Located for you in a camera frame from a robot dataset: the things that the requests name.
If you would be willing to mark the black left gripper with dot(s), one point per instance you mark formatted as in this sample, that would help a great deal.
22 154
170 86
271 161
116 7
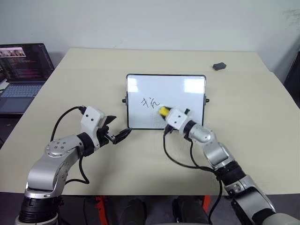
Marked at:
103 136

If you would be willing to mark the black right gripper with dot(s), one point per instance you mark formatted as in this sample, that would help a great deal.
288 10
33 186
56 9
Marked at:
187 111

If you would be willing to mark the yellow whiteboard eraser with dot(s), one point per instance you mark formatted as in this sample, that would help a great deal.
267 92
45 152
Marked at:
163 111

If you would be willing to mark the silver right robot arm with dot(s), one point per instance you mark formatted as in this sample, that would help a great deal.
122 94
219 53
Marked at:
215 152

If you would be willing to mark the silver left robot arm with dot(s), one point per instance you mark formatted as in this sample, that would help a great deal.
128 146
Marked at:
47 168

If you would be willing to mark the small black-framed whiteboard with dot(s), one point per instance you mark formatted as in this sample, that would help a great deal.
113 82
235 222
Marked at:
164 91

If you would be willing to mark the small black block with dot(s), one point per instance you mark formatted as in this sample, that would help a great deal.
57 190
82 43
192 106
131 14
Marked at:
219 66

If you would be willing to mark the dark rounded shape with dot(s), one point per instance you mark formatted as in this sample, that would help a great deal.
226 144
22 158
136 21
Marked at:
132 212
191 211

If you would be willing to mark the open grey laptop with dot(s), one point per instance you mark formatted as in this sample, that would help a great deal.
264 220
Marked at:
21 70

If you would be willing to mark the white paper sheet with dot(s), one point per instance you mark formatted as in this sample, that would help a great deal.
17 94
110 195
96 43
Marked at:
2 84

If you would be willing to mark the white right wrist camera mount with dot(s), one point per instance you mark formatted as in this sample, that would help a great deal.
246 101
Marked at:
177 118

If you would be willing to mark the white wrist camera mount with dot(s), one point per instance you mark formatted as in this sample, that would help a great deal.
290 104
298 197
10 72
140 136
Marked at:
90 117
177 118

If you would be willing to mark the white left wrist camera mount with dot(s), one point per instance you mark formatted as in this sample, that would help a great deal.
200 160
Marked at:
90 117

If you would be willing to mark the red metal frame bar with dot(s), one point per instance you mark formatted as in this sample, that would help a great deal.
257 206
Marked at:
206 206
100 211

